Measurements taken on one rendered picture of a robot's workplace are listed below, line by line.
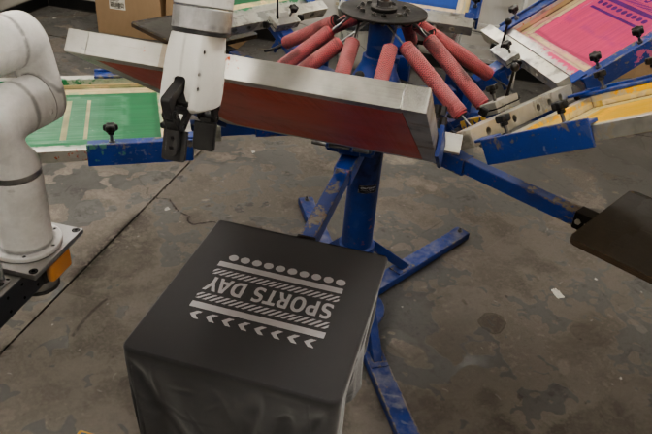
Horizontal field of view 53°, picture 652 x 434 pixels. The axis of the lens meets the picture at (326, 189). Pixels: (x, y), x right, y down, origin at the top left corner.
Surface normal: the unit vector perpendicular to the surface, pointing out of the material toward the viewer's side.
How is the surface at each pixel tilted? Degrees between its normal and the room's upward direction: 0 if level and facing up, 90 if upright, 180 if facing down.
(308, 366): 0
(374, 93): 58
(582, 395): 0
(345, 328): 0
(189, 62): 68
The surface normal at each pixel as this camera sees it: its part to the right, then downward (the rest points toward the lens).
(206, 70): 0.93, 0.22
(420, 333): 0.07, -0.86
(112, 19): -0.23, 0.49
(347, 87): -0.18, -0.05
